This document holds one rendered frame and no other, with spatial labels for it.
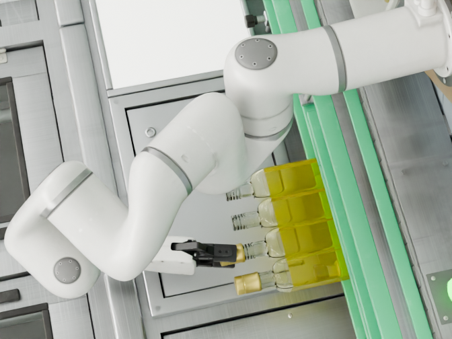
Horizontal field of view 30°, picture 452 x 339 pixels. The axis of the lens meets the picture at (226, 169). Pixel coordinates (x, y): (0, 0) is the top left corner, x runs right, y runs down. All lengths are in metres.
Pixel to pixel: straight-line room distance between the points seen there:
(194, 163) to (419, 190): 0.51
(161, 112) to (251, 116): 0.61
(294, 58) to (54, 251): 0.42
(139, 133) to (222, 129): 0.67
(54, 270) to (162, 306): 0.50
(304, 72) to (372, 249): 0.40
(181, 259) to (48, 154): 0.45
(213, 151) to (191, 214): 0.61
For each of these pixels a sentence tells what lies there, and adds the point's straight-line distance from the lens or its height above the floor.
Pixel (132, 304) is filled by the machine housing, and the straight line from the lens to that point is 1.65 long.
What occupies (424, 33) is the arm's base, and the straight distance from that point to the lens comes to 1.19.
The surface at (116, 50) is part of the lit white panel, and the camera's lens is 1.83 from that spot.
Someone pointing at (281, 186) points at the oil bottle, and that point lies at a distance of 1.55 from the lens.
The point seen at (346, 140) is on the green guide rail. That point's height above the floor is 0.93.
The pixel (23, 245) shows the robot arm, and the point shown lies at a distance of 1.18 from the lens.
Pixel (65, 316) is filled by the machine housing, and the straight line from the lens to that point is 1.70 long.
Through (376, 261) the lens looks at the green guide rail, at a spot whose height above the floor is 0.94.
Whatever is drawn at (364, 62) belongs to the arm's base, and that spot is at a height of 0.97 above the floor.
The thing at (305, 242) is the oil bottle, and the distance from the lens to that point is 1.53.
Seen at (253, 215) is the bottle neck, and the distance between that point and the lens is 1.54.
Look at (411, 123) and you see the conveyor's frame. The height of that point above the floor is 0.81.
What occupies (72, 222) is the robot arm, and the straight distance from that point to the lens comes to 1.09.
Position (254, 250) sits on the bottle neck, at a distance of 1.53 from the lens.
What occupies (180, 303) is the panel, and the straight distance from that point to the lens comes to 1.64.
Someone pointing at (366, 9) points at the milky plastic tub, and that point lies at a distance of 1.62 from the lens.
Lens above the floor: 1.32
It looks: 7 degrees down
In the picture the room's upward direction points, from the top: 101 degrees counter-clockwise
